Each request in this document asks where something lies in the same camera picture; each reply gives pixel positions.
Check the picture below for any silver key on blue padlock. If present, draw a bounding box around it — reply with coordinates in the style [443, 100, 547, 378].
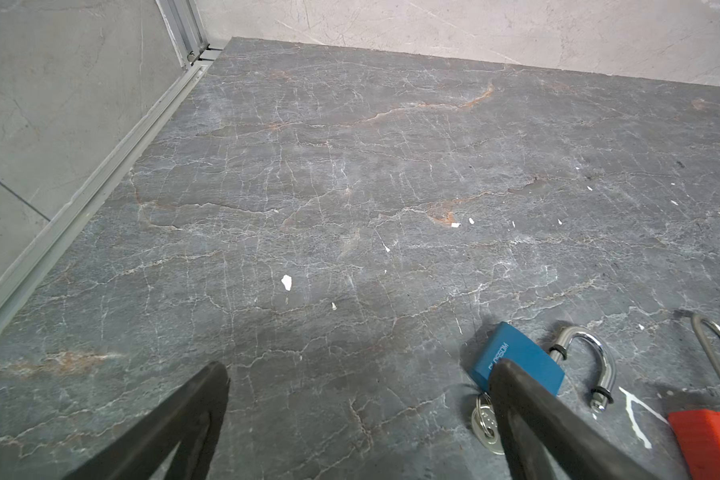
[470, 393, 505, 456]

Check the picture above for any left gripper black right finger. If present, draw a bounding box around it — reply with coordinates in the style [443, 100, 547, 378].
[489, 359, 656, 479]

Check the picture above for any blue padlock with steel shackle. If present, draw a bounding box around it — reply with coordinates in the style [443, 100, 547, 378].
[468, 322, 616, 412]

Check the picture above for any red padlock long shackle left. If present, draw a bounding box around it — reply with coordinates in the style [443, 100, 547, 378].
[668, 313, 720, 479]

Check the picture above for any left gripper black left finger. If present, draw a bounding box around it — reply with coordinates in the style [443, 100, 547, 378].
[66, 361, 230, 479]

